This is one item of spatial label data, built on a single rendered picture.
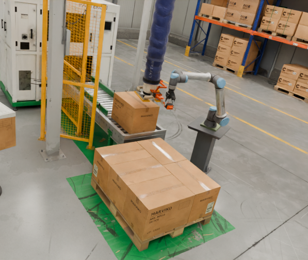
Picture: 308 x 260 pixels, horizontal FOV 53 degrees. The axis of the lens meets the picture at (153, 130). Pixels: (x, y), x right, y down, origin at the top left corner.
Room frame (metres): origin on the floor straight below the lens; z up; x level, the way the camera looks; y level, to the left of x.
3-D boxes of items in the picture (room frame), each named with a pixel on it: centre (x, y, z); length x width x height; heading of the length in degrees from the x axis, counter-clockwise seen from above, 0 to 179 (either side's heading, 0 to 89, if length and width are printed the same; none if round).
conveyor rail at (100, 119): (4.48, 1.09, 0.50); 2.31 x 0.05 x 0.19; 39
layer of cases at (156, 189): (3.06, -0.10, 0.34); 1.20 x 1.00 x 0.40; 39
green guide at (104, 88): (5.13, 0.86, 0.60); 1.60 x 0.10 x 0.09; 39
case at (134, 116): (4.06, 0.32, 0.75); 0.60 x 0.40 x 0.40; 39
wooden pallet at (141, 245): (3.06, -0.10, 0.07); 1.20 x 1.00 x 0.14; 39
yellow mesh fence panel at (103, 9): (4.10, 1.29, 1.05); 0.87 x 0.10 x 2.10; 91
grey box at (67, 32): (3.77, 1.27, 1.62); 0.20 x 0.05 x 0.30; 39
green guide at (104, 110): (4.79, 1.27, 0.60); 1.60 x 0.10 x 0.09; 39
